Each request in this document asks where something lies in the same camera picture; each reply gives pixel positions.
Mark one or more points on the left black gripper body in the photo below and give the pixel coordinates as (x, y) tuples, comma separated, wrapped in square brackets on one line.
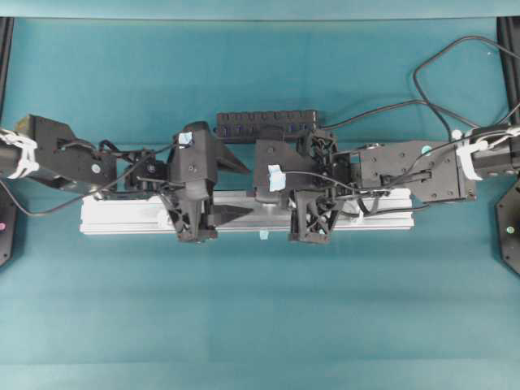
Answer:
[(189, 207)]

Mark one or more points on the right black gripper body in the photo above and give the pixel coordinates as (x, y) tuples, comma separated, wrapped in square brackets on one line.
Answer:
[(318, 191)]

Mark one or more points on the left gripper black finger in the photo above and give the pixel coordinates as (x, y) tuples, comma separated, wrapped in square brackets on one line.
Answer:
[(227, 161), (228, 213)]

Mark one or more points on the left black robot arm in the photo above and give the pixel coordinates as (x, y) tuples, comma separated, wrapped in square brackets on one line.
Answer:
[(48, 152)]

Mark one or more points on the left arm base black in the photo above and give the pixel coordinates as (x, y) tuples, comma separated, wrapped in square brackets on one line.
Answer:
[(8, 220)]

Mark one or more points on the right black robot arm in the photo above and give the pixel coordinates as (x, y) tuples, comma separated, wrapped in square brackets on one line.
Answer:
[(432, 173)]

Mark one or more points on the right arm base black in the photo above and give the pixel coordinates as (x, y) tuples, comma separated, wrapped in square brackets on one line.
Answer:
[(507, 217)]

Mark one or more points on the black multiport USB hub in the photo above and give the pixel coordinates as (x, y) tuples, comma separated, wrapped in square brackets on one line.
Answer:
[(280, 125)]

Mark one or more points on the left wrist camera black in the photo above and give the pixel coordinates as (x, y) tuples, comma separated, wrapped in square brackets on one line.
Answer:
[(194, 158)]

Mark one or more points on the silver aluminium extrusion rail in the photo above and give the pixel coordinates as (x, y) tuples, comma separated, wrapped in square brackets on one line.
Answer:
[(150, 217)]

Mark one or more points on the left black frame post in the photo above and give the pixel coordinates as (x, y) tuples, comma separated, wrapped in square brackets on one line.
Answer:
[(6, 35)]

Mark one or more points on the black frame post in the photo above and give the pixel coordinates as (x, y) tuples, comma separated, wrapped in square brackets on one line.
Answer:
[(6, 35), (507, 29)]

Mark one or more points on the right black frame post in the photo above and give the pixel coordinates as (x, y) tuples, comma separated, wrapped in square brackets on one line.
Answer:
[(507, 29)]

